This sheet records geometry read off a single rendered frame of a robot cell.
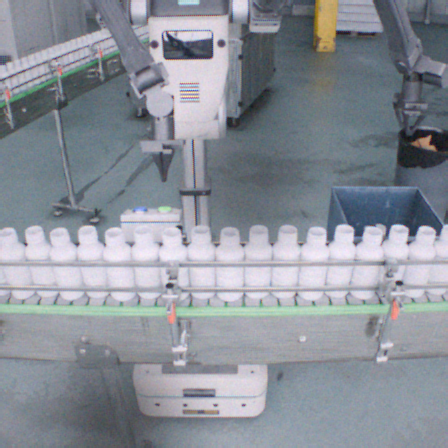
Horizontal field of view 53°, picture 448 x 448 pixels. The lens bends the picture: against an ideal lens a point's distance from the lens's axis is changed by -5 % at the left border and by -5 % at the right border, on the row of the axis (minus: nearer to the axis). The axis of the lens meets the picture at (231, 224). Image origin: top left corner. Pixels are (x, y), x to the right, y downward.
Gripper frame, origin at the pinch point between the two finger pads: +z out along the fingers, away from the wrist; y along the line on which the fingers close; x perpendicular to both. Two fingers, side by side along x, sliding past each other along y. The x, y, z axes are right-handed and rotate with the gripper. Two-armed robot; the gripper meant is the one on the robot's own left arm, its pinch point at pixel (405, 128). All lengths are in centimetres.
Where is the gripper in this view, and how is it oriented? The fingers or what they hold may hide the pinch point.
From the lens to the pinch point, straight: 141.4
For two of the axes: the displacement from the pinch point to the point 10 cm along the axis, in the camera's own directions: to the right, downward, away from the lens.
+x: -10.0, 0.2, 0.0
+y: -0.1, -5.3, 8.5
